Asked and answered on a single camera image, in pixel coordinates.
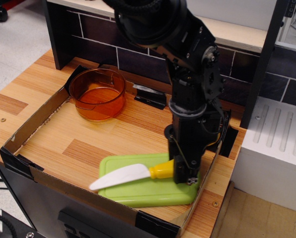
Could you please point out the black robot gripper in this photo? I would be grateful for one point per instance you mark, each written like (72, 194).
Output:
(188, 136)

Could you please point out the yellow handled white toy knife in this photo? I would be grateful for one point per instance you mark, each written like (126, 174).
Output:
(132, 173)

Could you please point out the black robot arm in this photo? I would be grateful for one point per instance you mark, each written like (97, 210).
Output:
(171, 30)

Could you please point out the green plastic cutting board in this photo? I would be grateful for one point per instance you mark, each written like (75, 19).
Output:
(145, 192)

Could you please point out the cardboard fence with black tape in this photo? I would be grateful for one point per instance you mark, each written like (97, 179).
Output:
(54, 155)

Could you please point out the yellow toy banana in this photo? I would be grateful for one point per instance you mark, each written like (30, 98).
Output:
(214, 145)

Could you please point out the white toy sink drainer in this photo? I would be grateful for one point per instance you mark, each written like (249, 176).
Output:
(266, 164)

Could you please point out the orange transparent plastic pot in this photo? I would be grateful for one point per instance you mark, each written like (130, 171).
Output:
(98, 94)

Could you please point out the dark tile toy backsplash shelf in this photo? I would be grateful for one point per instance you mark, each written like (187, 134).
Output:
(78, 32)

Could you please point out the black caster wheel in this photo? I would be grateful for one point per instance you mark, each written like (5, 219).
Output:
(3, 14)

